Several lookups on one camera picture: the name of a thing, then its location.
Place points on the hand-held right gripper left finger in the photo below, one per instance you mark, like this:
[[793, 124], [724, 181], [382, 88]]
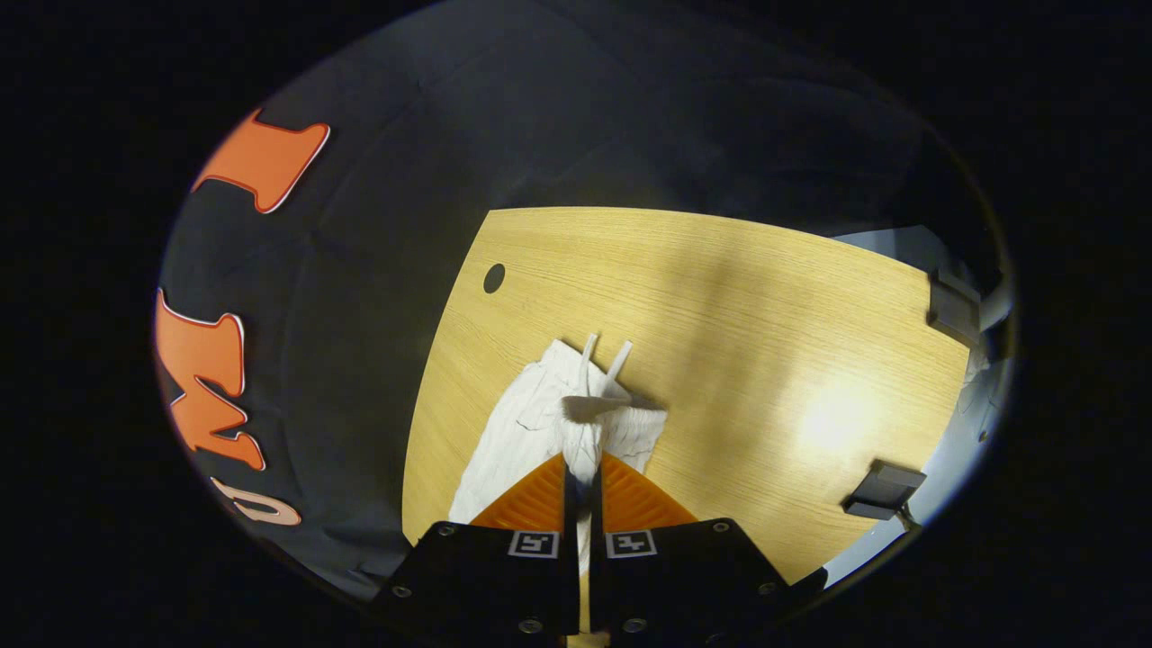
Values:
[[486, 576]]

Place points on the white jeans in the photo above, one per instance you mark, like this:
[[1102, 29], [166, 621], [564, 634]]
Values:
[[531, 423]]

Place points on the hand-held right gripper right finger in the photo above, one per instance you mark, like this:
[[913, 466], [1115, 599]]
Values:
[[684, 576]]

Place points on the black backdrop cloth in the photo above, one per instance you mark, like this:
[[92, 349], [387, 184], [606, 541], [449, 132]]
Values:
[[378, 270]]

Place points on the dark grey table clamp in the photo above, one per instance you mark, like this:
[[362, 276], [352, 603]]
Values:
[[952, 310], [884, 490]]

